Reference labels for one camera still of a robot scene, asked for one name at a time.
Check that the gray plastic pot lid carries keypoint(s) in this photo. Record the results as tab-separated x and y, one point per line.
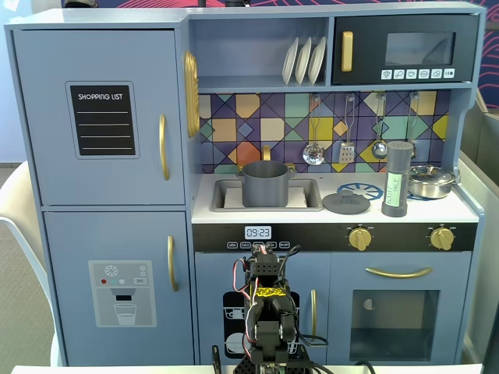
346	204

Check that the blue freezer door with dispenser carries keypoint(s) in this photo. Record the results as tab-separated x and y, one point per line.
78	241

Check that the metal hanging utensil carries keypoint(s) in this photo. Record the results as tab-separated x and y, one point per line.
410	128

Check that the metal ladle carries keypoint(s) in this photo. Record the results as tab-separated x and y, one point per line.
379	150

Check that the gold toy wall phone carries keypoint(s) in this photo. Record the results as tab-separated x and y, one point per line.
191	93

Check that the gray plastic cooking pot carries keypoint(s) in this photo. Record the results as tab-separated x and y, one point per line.
265	189

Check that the white toy plate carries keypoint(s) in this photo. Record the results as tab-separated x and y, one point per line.
302	62
317	60
289	64

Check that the black toy microwave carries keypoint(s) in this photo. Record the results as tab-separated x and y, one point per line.
429	24

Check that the black pen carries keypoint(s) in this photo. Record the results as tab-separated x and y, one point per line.
215	358

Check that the gray salt shaker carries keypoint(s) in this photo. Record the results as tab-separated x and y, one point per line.
399	159

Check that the black shopping list chalkboard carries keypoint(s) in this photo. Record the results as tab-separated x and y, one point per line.
103	132

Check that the tall blue fridge door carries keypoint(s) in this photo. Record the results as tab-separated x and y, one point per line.
47	156

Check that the gray partition panel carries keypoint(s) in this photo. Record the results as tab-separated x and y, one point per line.
481	136

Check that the blue toy kitchen unit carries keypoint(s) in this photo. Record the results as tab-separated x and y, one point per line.
253	50

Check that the stainless steel pot lid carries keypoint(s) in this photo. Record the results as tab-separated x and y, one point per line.
430	173

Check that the metal slotted spatula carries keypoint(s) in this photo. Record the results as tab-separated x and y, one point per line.
346	154

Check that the gold stove knob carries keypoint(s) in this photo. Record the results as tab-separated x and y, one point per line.
441	237
359	237

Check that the metal slotted spoon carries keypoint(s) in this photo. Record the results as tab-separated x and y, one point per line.
313	155

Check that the blue dishwasher door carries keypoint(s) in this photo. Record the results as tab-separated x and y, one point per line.
210	272

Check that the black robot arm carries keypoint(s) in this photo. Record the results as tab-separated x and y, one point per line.
269	335

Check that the gray toy sink basin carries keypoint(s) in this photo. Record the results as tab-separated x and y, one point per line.
306	195

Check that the blue oven door with window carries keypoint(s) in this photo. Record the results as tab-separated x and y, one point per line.
452	272

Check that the robot controller board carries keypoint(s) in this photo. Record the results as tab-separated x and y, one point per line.
271	368

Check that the dark object atop cabinet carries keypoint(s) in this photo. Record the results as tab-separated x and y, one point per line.
80	3

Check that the gold toy faucet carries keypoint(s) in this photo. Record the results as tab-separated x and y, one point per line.
266	152

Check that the white chair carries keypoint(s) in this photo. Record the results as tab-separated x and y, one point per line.
23	195

